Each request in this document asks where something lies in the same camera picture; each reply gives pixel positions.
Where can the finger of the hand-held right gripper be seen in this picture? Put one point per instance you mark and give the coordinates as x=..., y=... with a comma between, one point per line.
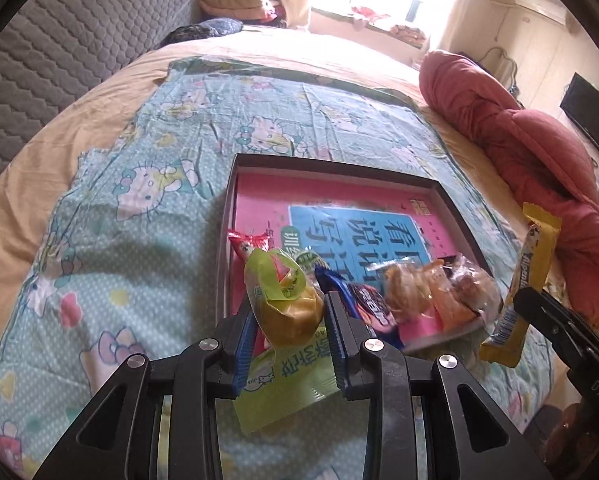
x=554, y=320

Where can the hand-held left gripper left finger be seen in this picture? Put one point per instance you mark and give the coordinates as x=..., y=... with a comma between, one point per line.
x=244, y=355

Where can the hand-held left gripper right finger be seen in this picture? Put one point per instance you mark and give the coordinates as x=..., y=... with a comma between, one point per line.
x=337, y=345

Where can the blue cookie packet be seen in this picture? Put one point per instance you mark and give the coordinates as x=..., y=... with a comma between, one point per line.
x=369, y=305

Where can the green packet yellow cake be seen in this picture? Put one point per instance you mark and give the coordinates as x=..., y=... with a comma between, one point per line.
x=289, y=320

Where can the yellow candy bar packet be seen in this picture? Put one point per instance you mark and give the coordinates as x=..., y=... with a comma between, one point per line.
x=534, y=250

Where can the round cookie green label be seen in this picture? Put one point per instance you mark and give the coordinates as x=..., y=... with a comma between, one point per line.
x=309, y=261

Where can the clear brown pastry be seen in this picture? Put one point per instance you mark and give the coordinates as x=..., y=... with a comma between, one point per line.
x=472, y=280

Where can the clear golden pastry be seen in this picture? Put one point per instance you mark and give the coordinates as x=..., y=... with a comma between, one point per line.
x=407, y=285

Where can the orange biscuit packet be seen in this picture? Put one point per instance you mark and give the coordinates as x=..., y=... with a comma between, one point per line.
x=449, y=310

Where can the red candy bar packet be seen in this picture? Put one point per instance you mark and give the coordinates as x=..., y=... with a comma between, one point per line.
x=244, y=245

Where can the shallow cardboard box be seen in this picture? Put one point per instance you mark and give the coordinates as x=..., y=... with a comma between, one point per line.
x=329, y=170

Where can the person's right hand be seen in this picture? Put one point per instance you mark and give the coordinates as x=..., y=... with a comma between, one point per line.
x=569, y=430

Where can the pink quilt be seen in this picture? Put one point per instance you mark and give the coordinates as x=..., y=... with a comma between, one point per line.
x=519, y=150

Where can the cat print blanket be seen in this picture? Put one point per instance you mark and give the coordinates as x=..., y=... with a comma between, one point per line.
x=129, y=210

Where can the black television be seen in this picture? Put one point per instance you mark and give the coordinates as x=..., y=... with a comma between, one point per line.
x=592, y=110

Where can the dark bag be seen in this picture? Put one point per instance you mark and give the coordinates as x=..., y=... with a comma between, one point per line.
x=467, y=56

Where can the beige bed sheet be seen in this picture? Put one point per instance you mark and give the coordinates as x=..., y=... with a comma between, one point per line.
x=29, y=170

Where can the white air conditioner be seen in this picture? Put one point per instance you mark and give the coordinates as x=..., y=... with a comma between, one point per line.
x=539, y=7

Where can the pink patterned cloth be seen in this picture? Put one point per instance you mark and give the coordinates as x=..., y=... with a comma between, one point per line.
x=408, y=35

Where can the dark blue pillow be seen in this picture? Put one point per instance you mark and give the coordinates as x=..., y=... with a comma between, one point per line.
x=209, y=30

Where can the red cloth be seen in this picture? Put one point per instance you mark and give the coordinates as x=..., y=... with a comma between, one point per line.
x=367, y=12

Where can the grey quilted headboard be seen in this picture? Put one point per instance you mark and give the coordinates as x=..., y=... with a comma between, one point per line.
x=54, y=60

